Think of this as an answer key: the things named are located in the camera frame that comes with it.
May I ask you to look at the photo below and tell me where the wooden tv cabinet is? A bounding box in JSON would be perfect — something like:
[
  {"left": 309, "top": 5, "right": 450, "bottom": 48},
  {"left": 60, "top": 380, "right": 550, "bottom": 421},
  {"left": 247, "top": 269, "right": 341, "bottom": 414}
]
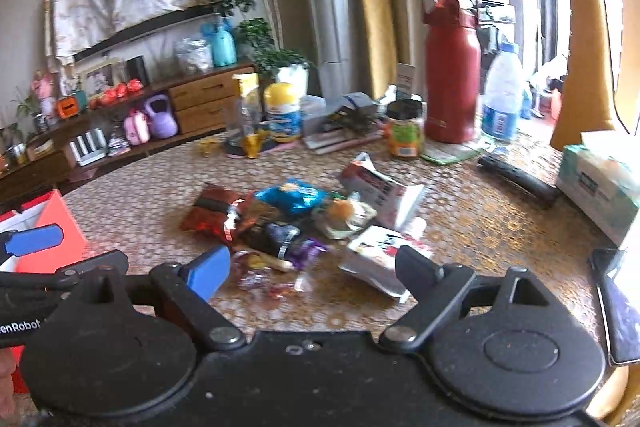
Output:
[{"left": 0, "top": 62, "right": 258, "bottom": 202}]

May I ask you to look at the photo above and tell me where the person's left forearm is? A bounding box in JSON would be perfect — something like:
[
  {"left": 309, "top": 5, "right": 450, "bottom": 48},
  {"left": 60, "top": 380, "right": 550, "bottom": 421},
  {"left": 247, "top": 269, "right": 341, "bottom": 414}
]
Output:
[{"left": 0, "top": 349, "right": 17, "bottom": 414}]

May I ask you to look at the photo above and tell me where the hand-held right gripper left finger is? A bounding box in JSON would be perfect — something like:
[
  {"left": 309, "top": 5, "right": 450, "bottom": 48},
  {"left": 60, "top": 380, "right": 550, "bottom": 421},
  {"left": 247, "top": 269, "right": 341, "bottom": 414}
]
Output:
[{"left": 65, "top": 244, "right": 247, "bottom": 352}]

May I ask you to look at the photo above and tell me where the black remote control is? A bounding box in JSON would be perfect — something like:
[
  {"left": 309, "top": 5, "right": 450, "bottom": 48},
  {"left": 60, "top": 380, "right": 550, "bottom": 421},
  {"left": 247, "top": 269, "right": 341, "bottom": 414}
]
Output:
[{"left": 477, "top": 154, "right": 561, "bottom": 209}]

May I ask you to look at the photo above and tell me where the clear red candy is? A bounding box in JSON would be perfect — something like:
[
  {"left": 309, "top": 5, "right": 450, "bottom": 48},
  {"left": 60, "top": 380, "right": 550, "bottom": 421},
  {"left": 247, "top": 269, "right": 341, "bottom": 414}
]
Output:
[{"left": 235, "top": 269, "right": 311, "bottom": 299}]

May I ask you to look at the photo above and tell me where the black speaker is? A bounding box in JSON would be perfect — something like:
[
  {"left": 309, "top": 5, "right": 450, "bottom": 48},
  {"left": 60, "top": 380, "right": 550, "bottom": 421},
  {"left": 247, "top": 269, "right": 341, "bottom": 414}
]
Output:
[{"left": 127, "top": 55, "right": 149, "bottom": 86}]

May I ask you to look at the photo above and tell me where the white plant pot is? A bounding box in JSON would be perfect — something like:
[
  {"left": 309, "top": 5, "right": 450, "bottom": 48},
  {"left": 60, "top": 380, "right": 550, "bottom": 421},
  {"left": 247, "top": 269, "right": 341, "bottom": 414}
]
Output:
[{"left": 275, "top": 63, "right": 310, "bottom": 98}]

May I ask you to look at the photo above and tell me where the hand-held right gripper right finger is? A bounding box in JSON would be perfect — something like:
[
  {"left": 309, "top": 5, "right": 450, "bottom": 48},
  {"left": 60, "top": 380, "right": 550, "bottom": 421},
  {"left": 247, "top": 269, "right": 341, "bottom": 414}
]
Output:
[{"left": 379, "top": 244, "right": 555, "bottom": 354}]

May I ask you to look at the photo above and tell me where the green white tissue box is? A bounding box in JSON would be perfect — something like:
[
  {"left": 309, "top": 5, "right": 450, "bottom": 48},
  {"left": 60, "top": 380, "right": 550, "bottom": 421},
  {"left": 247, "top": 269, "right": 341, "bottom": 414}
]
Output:
[{"left": 555, "top": 131, "right": 640, "bottom": 248}]

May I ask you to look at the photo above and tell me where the clear plastic bag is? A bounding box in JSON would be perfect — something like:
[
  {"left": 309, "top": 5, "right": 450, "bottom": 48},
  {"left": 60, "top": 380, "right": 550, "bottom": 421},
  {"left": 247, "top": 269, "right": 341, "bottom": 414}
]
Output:
[{"left": 173, "top": 38, "right": 215, "bottom": 76}]

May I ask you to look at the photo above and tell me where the black smartphone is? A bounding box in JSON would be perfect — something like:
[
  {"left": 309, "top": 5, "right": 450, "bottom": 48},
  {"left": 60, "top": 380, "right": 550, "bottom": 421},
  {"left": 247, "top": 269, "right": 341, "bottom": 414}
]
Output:
[{"left": 589, "top": 248, "right": 640, "bottom": 365}]

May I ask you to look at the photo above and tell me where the purple kettlebell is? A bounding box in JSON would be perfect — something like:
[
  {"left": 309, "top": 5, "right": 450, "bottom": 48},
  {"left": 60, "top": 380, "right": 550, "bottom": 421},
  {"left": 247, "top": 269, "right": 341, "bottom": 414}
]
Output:
[{"left": 145, "top": 94, "right": 179, "bottom": 139}]

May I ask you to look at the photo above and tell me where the pink doll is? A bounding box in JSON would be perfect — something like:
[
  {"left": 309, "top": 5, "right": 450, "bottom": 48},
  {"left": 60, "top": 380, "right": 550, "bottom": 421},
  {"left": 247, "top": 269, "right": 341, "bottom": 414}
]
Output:
[{"left": 31, "top": 69, "right": 58, "bottom": 118}]

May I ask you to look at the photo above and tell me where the white cardboard box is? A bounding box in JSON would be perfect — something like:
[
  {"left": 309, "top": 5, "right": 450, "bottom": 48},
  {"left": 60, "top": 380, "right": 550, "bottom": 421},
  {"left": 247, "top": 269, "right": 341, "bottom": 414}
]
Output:
[{"left": 0, "top": 189, "right": 90, "bottom": 397}]

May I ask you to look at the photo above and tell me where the white photo frame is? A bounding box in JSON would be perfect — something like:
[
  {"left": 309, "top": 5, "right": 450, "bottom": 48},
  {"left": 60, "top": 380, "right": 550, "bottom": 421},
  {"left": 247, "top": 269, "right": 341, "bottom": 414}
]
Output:
[{"left": 75, "top": 58, "right": 128, "bottom": 100}]

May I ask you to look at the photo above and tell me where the red chip bag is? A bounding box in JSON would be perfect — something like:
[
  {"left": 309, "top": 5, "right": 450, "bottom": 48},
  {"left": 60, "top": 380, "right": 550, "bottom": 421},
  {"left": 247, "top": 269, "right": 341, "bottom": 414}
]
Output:
[{"left": 179, "top": 183, "right": 251, "bottom": 248}]

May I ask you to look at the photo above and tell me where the white blue card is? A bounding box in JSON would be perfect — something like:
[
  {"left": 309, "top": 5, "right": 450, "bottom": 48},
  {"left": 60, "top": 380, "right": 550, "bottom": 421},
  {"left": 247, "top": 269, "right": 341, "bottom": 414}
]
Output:
[{"left": 396, "top": 63, "right": 417, "bottom": 100}]

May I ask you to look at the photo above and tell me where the pink toy case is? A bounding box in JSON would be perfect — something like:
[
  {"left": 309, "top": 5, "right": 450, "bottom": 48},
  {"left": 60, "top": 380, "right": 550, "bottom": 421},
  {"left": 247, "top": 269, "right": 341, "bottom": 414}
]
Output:
[{"left": 123, "top": 109, "right": 151, "bottom": 146}]

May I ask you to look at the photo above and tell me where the white router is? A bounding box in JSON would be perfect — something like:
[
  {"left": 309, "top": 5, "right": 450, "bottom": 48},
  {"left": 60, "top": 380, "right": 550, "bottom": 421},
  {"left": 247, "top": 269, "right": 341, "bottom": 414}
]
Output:
[{"left": 67, "top": 129, "right": 108, "bottom": 166}]

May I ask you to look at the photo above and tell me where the small book stack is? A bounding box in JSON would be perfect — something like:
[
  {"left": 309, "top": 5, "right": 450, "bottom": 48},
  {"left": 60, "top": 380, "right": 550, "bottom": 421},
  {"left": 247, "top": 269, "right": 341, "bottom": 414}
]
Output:
[{"left": 107, "top": 132, "right": 132, "bottom": 156}]

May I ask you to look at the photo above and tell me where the purple snack wrapper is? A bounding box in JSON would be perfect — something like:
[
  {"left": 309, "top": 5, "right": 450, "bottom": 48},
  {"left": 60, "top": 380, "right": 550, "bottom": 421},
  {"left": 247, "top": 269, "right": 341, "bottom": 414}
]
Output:
[{"left": 292, "top": 239, "right": 328, "bottom": 270}]

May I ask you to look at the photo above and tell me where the white snack bag black print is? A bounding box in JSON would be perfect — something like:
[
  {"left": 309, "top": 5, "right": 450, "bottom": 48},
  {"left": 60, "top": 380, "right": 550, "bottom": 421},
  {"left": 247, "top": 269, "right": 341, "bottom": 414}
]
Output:
[{"left": 339, "top": 224, "right": 435, "bottom": 304}]

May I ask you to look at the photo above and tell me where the blue snack packet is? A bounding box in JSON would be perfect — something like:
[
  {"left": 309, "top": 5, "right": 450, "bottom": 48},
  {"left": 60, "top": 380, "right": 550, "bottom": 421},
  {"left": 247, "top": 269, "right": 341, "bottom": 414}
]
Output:
[{"left": 254, "top": 179, "right": 331, "bottom": 218}]

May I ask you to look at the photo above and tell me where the black foil snack packet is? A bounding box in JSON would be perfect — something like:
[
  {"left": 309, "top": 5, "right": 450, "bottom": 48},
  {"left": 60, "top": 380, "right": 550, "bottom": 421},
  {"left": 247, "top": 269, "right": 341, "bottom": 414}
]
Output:
[{"left": 250, "top": 222, "right": 303, "bottom": 258}]

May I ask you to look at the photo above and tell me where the yellow lid white canister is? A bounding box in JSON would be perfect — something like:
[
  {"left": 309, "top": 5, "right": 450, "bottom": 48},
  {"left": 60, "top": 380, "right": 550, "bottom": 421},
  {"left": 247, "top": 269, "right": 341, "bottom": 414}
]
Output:
[{"left": 262, "top": 83, "right": 303, "bottom": 142}]

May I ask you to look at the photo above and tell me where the clear drinking glass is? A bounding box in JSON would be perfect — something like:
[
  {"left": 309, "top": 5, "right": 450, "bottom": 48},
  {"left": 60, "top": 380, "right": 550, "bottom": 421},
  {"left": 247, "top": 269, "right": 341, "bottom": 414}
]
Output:
[{"left": 226, "top": 99, "right": 251, "bottom": 148}]

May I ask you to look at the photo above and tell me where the black television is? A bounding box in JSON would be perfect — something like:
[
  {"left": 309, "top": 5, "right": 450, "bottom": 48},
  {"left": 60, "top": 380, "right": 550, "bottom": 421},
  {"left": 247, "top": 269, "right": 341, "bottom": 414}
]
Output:
[{"left": 74, "top": 2, "right": 221, "bottom": 56}]

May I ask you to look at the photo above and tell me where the black lid glass jar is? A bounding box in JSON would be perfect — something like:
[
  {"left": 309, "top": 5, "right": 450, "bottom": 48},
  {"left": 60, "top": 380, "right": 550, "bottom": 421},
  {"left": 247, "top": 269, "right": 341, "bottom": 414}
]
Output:
[{"left": 385, "top": 99, "right": 426, "bottom": 158}]

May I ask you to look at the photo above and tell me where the green coaster mat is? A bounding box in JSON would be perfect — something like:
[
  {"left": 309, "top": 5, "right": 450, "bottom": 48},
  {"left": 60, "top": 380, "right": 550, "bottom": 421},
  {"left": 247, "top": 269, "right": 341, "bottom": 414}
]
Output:
[{"left": 420, "top": 139, "right": 486, "bottom": 165}]

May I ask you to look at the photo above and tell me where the brown snack packet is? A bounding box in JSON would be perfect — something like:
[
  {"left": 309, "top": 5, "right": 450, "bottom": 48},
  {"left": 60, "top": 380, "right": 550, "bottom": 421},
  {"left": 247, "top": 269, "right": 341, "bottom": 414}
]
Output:
[{"left": 235, "top": 199, "right": 281, "bottom": 240}]

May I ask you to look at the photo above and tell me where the clear plastic water bottle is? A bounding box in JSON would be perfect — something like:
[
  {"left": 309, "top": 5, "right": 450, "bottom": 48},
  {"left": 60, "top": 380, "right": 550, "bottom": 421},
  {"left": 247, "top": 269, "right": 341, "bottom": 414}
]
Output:
[{"left": 481, "top": 41, "right": 525, "bottom": 144}]

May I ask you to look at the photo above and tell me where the bread bun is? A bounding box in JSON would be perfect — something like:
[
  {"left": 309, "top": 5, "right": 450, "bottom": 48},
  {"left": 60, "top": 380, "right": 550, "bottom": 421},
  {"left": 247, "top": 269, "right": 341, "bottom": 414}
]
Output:
[{"left": 312, "top": 194, "right": 378, "bottom": 240}]

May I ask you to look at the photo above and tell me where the white snack bag red label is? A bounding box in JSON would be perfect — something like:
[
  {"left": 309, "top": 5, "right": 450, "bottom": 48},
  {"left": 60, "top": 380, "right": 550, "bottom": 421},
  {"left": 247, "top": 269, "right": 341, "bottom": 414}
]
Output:
[{"left": 339, "top": 152, "right": 426, "bottom": 232}]

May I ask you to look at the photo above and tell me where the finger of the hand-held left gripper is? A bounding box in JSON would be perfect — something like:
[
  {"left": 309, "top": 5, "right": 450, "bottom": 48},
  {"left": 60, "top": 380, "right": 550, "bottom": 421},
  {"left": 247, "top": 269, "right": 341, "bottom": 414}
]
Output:
[
  {"left": 0, "top": 223, "right": 65, "bottom": 266},
  {"left": 0, "top": 250, "right": 129, "bottom": 293}
]

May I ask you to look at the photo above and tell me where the clear plastic box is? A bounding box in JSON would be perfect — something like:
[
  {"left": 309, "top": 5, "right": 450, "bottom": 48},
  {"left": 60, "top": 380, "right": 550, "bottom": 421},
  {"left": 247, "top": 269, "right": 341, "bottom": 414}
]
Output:
[{"left": 300, "top": 96, "right": 328, "bottom": 135}]

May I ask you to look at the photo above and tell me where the small green potted plant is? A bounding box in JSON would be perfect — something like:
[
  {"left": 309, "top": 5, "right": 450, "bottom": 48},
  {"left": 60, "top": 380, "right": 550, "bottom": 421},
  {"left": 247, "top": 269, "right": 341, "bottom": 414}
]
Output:
[{"left": 12, "top": 89, "right": 43, "bottom": 135}]

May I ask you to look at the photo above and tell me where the red thermos bottle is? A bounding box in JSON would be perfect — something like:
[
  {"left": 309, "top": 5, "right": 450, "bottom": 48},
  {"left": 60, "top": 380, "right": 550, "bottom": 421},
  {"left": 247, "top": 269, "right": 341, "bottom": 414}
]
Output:
[{"left": 419, "top": 0, "right": 483, "bottom": 145}]

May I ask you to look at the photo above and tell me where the tall yellow snack bag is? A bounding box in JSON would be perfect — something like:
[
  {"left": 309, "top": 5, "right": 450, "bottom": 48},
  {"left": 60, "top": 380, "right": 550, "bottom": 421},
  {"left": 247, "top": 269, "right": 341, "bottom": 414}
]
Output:
[{"left": 232, "top": 73, "right": 264, "bottom": 158}]

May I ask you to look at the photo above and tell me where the orange retro radio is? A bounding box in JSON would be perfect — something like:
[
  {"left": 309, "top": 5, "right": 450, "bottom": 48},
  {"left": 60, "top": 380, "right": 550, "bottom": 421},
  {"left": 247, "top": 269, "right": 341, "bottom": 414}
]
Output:
[{"left": 56, "top": 92, "right": 88, "bottom": 118}]

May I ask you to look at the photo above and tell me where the light blue bottle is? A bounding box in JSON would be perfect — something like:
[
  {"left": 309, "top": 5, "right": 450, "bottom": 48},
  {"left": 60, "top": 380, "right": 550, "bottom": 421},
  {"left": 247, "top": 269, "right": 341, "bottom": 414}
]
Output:
[{"left": 201, "top": 19, "right": 238, "bottom": 68}]

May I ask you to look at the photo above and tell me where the yellow candy packet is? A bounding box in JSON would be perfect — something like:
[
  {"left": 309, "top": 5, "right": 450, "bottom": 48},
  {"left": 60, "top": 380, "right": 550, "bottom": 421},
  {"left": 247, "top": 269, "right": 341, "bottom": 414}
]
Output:
[{"left": 245, "top": 252, "right": 293, "bottom": 273}]

